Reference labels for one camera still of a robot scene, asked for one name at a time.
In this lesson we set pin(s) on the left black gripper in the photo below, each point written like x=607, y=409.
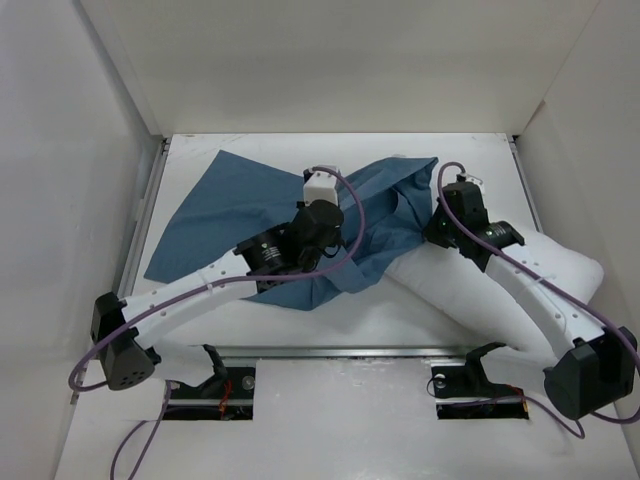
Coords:
x=337, y=241

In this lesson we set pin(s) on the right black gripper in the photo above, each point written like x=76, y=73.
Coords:
x=431, y=232

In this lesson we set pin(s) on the blue pillowcase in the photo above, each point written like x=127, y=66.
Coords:
x=237, y=198

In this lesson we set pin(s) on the white pillow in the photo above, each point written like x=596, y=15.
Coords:
x=455, y=286

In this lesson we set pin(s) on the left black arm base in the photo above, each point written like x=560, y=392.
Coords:
x=227, y=394

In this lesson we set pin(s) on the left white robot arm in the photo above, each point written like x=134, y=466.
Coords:
x=126, y=331

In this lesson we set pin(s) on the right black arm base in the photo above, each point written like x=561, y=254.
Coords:
x=463, y=391

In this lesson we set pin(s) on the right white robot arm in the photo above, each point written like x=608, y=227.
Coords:
x=594, y=363

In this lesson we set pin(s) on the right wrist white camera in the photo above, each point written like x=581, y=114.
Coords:
x=467, y=177

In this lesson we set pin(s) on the wrist white camera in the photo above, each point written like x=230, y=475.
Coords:
x=320, y=185
x=467, y=177

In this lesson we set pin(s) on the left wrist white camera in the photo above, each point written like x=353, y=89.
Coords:
x=320, y=185

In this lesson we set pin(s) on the aluminium rail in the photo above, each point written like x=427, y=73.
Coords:
x=383, y=318

